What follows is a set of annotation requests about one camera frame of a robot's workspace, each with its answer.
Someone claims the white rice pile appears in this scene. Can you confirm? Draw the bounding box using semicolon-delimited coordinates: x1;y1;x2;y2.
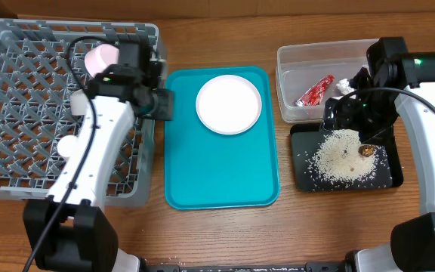
304;130;389;191

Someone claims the teal serving tray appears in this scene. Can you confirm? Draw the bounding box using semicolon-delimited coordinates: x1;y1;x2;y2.
164;66;280;210

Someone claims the pink bowl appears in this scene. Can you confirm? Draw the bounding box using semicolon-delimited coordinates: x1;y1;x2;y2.
84;44;119;78

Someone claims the large white plate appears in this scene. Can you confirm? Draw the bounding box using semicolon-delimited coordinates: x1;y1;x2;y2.
196;75;263;135

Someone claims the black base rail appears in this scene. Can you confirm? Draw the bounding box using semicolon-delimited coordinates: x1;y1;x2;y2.
141;261;354;272

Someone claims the grey small bowl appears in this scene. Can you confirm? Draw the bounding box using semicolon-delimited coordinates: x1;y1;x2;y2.
69;89;88;116

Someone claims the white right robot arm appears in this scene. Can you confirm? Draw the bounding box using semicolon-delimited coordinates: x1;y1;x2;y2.
323;37;435;271

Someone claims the clear plastic bin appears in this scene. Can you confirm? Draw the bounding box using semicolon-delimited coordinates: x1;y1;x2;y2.
276;39;377;123

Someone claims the white paper cup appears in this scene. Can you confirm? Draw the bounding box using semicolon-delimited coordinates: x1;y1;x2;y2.
57;135;78;161

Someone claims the grey dishwasher rack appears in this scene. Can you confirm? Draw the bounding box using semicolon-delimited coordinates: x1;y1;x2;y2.
0;19;167;200

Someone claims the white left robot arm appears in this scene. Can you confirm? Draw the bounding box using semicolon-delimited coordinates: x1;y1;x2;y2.
23;39;174;271

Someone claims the white tissue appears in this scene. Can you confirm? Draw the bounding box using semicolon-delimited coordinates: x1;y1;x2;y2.
335;79;356;95

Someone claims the brown food scrap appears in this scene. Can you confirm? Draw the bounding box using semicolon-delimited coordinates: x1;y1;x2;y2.
358;144;375;157

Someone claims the red snack wrapper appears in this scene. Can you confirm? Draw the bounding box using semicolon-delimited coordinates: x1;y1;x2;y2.
295;74;335;107

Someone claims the black waste tray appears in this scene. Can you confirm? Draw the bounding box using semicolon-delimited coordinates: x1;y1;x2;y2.
290;123;404;193

